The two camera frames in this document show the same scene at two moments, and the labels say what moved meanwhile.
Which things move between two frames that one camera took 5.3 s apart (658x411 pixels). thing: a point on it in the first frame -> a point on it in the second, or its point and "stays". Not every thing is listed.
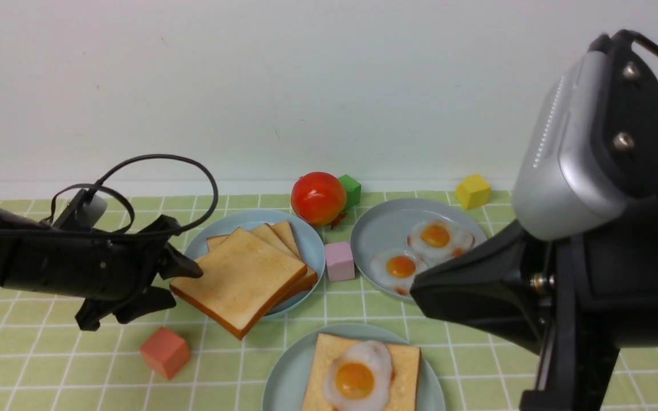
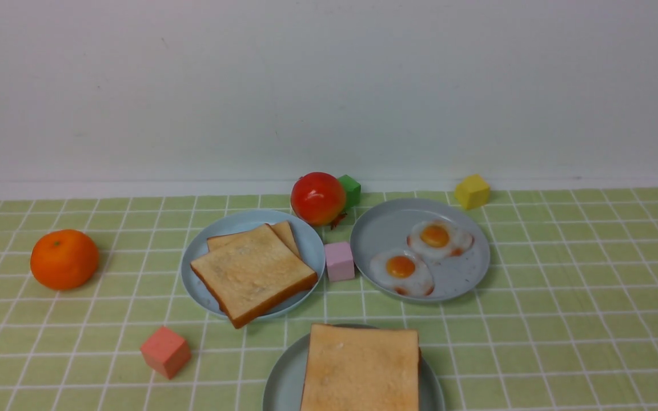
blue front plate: x=286 y=387 stays
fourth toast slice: x=284 y=229 stays
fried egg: x=440 y=240 stays
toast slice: x=243 y=276 -> x=354 y=368
